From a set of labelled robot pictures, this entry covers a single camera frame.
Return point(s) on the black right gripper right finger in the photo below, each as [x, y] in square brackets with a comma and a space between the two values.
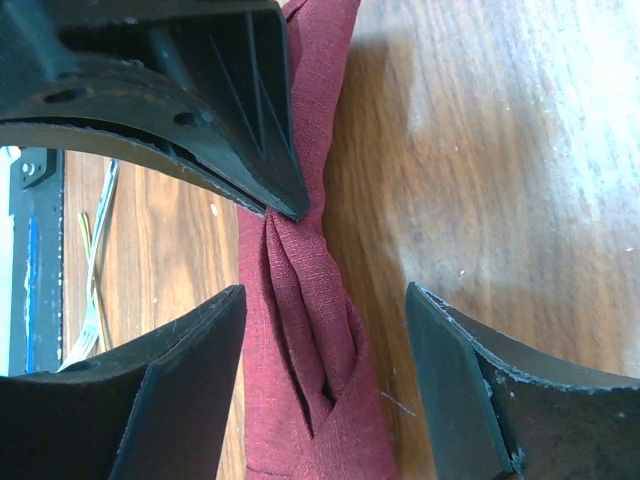
[497, 408]

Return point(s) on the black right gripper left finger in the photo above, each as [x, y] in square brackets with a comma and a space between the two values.
[153, 408]

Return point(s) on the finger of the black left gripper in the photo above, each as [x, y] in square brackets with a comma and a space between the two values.
[124, 143]
[209, 76]

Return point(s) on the dark red cloth napkin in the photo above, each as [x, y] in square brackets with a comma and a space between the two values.
[312, 410]

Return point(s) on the gold spoon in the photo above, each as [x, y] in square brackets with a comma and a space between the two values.
[105, 343]

